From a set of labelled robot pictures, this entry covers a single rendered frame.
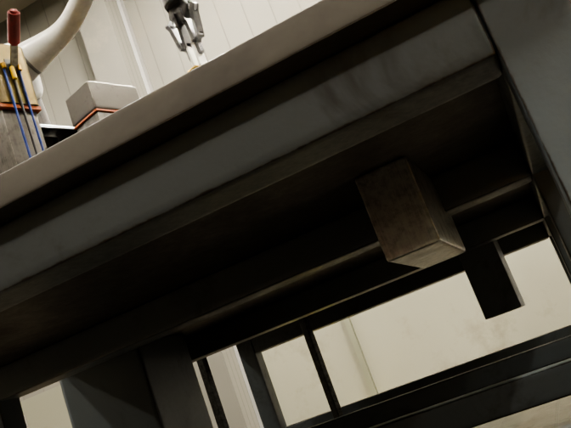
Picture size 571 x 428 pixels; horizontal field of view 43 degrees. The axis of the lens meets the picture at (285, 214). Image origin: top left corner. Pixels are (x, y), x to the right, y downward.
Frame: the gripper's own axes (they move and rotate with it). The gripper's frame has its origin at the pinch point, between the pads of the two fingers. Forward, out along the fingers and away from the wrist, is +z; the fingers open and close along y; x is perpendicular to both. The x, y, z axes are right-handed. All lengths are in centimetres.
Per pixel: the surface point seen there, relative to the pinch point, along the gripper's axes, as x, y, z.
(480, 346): 316, -139, 124
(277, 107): -80, 82, 60
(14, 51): -75, 30, 22
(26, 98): -74, 28, 29
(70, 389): -20, -79, 70
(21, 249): -95, 49, 62
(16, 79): -75, 28, 26
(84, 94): -57, 21, 25
